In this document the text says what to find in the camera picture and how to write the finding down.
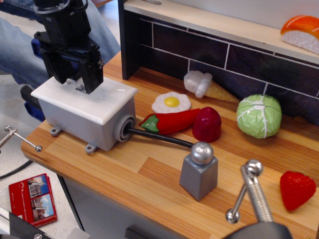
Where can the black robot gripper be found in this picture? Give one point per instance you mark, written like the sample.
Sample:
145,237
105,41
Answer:
67,28

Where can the clear light switch toggle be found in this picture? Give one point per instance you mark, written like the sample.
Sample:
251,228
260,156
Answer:
80,85

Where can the blue bar clamp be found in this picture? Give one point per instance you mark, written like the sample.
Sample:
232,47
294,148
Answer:
32,107

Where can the person leg in jeans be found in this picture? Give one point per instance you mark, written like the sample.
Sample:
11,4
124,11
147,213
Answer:
16,54

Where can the metal clamp screw left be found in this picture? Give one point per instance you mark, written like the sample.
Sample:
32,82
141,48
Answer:
12,131

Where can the toy fried egg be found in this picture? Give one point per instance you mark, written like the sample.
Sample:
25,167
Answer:
171,102

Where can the red toy chili pepper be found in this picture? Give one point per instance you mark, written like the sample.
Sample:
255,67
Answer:
169,123

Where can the toy ice cream cone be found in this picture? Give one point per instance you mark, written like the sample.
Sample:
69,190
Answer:
202,85

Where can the red booklet on floor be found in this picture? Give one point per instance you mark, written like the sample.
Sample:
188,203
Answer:
32,200

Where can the dark red toy beet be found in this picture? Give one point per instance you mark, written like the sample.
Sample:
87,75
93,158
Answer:
207,125

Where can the grey toy salt shaker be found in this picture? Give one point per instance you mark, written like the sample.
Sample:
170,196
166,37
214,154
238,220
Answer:
199,174

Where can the dark tiled backsplash shelf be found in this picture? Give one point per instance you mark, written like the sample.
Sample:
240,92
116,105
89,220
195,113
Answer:
244,58

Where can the black equipment corner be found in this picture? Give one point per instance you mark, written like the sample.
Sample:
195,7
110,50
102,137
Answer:
13,227

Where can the green toy cabbage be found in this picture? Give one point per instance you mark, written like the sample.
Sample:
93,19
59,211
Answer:
259,116

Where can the toy salmon nigiri sushi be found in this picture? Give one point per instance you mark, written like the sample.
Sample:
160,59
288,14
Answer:
302,31

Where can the red toy strawberry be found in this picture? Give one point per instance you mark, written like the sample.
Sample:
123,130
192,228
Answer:
296,189

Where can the grey switch box white plate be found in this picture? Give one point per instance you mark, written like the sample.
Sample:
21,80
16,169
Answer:
99,118

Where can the grey cabinet with handle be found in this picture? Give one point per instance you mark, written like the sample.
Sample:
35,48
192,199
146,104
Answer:
103,218

